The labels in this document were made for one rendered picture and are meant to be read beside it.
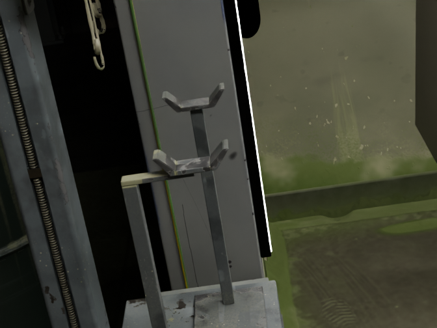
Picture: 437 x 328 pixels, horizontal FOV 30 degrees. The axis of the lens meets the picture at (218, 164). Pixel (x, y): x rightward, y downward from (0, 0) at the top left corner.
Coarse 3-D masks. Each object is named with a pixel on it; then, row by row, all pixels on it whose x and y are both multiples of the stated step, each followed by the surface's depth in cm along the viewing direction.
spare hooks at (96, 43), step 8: (96, 0) 144; (88, 8) 139; (96, 8) 142; (88, 16) 140; (96, 16) 143; (104, 24) 146; (96, 32) 142; (104, 32) 146; (96, 40) 138; (96, 48) 139; (96, 64) 141; (104, 64) 144
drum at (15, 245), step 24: (0, 144) 182; (0, 168) 183; (0, 192) 184; (0, 216) 185; (0, 240) 187; (24, 240) 190; (0, 264) 188; (24, 264) 192; (0, 288) 190; (24, 288) 193; (0, 312) 191; (24, 312) 195
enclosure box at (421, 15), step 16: (416, 0) 213; (432, 0) 199; (416, 16) 216; (432, 16) 201; (416, 32) 218; (432, 32) 203; (416, 48) 221; (432, 48) 205; (416, 64) 224; (432, 64) 208; (416, 80) 226; (432, 80) 210; (416, 96) 229; (432, 96) 212; (416, 112) 232; (432, 112) 215; (432, 128) 217; (432, 144) 220
